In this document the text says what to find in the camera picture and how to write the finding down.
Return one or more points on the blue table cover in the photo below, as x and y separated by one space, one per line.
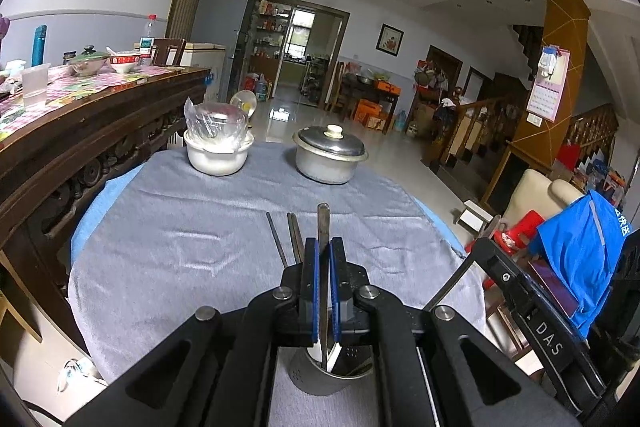
107 194

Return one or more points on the grey table cloth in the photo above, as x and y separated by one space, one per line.
200 232

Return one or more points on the white table fan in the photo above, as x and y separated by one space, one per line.
245 104

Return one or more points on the pink wall calendar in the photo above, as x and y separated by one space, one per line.
547 92

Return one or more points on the metal utensil holder cup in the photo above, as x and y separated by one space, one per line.
320 382

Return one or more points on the white cardboard box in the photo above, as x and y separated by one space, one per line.
200 57

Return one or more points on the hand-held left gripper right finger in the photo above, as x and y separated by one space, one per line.
337 292

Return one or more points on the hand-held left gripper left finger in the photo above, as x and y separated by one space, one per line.
312 292

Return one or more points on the aluminium pot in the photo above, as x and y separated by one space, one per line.
325 169

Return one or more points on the cream chair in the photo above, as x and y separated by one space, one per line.
535 192

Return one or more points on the framed wall picture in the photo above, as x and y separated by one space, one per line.
390 40

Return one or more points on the blue jacket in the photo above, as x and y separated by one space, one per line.
575 257

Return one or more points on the red plastic stool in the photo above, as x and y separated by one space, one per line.
520 227

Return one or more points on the white and red bowl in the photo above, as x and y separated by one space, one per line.
124 63

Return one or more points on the purple object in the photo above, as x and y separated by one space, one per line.
4 27

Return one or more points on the white pot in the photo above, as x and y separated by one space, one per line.
215 162

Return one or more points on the large clear water jug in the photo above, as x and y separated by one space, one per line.
400 121

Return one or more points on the translucent plastic container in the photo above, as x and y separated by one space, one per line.
36 87

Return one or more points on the blue thermos bottle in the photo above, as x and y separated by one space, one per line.
39 47

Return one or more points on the small white stool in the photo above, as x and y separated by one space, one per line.
472 217

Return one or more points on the dark metal chopstick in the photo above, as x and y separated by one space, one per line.
323 222
276 237
295 237

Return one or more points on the orange cardboard box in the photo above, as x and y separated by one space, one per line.
367 112

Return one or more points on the wooden side table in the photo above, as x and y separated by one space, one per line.
372 91

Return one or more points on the wooden chair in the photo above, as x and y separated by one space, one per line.
167 52

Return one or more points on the wooden stair railing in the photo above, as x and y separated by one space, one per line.
480 117

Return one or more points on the white spoon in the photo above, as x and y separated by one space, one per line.
315 353

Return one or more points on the grey refrigerator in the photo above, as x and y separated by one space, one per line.
220 27

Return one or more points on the aluminium pot lid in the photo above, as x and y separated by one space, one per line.
325 144

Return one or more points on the clear plastic bag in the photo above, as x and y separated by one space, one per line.
215 122

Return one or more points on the clear water bottle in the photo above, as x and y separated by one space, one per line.
146 44

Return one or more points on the carved wooden sideboard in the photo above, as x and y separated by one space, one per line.
50 157

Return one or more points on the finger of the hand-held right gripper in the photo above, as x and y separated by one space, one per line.
451 278

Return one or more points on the patterned pink tablecloth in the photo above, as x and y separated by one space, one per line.
85 84

